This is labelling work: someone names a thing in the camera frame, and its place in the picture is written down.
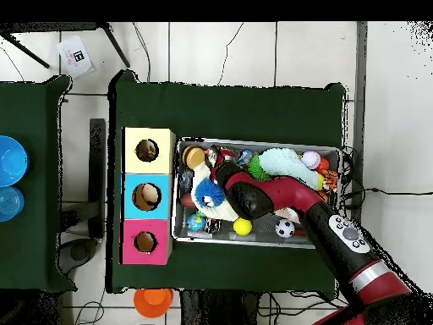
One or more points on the blue fuzzy ball with eyes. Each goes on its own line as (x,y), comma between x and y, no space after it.
(209,193)

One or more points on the cream knitted cloth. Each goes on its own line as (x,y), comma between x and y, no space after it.
(216,211)

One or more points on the mint knitted cloth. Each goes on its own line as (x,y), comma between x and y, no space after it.
(287,162)

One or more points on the white baseball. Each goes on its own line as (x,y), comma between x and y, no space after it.
(310,159)

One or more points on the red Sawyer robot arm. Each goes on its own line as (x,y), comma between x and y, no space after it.
(291,193)

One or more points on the wooden box with three holes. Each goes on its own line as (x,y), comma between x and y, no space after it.
(159,162)

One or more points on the orange round sponge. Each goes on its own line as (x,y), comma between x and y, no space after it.
(193,156)

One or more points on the dark green tablecloth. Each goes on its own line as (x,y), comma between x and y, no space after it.
(230,111)

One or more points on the small globe ball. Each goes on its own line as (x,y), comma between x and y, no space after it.
(196,222)

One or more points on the yellow ball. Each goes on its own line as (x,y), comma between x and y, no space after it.
(242,226)

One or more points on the small soccer ball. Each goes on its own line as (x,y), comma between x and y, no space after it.
(285,228)

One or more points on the red ball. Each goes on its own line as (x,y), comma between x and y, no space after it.
(323,165)

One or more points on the black flat panel stand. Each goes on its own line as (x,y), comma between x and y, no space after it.
(97,169)

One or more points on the orange plastic cone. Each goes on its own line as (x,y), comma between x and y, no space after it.
(152,303)

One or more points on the black tripod stand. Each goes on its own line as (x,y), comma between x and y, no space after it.
(115,45)

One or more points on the grey round base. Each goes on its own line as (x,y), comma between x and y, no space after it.
(77,252)

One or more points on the white printed card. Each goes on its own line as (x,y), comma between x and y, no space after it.
(72,64)

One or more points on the green cloth covered side table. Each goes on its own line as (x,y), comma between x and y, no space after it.
(33,237)

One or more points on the blue plastic bowl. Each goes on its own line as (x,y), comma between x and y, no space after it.
(12,160)

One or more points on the translucent blue plastic cup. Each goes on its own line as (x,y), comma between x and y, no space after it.
(10,203)

